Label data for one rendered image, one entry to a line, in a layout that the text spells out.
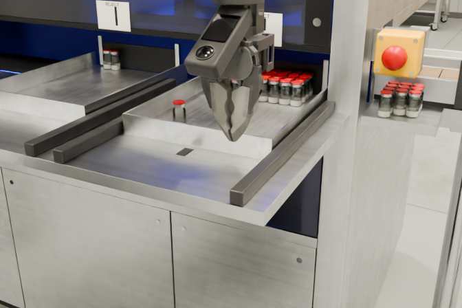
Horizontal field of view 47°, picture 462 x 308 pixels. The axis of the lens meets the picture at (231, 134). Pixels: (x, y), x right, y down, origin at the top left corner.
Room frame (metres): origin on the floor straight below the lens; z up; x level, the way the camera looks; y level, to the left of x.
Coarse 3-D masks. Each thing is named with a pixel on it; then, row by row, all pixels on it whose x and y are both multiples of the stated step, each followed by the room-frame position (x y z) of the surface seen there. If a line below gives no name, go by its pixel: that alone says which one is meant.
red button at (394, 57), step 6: (390, 48) 0.86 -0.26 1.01; (396, 48) 0.86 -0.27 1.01; (402, 48) 0.86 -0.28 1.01; (384, 54) 0.86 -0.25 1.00; (390, 54) 0.86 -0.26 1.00; (396, 54) 0.85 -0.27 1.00; (402, 54) 0.85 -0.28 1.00; (384, 60) 0.86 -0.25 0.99; (390, 60) 0.86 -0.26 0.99; (396, 60) 0.85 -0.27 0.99; (402, 60) 0.85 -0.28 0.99; (384, 66) 0.86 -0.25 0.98; (390, 66) 0.86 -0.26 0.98; (396, 66) 0.85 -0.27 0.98; (402, 66) 0.85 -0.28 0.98
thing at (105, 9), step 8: (96, 0) 1.16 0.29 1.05; (104, 8) 1.16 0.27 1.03; (112, 8) 1.15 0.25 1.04; (120, 8) 1.14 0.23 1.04; (128, 8) 1.13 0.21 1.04; (104, 16) 1.16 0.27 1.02; (112, 16) 1.15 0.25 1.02; (120, 16) 1.14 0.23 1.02; (128, 16) 1.13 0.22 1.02; (104, 24) 1.16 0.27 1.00; (112, 24) 1.15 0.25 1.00; (120, 24) 1.14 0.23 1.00; (128, 24) 1.13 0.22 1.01
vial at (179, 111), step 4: (184, 104) 0.84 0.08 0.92; (176, 108) 0.83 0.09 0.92; (180, 108) 0.83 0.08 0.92; (184, 108) 0.84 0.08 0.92; (176, 112) 0.83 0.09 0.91; (180, 112) 0.83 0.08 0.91; (184, 112) 0.84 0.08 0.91; (176, 116) 0.83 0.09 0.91; (180, 116) 0.83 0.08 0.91; (184, 116) 0.84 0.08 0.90; (176, 120) 0.83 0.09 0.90; (180, 120) 0.83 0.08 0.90; (184, 120) 0.83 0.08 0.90
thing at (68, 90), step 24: (24, 72) 1.08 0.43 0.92; (48, 72) 1.13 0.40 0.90; (72, 72) 1.20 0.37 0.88; (96, 72) 1.20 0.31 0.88; (120, 72) 1.20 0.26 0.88; (144, 72) 1.20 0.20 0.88; (168, 72) 1.09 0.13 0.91; (0, 96) 0.94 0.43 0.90; (24, 96) 0.92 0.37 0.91; (48, 96) 1.02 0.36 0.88; (72, 96) 1.02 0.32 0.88; (96, 96) 1.02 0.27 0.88; (120, 96) 0.95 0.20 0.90; (72, 120) 0.87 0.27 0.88
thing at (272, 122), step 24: (168, 96) 0.94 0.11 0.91; (192, 96) 1.02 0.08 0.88; (312, 96) 1.02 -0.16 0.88; (144, 120) 0.80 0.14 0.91; (168, 120) 0.78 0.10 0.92; (192, 120) 0.87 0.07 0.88; (216, 120) 0.87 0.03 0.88; (264, 120) 0.87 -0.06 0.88; (288, 120) 0.87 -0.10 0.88; (192, 144) 0.76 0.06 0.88; (216, 144) 0.74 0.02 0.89; (240, 144) 0.73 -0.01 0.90; (264, 144) 0.71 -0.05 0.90
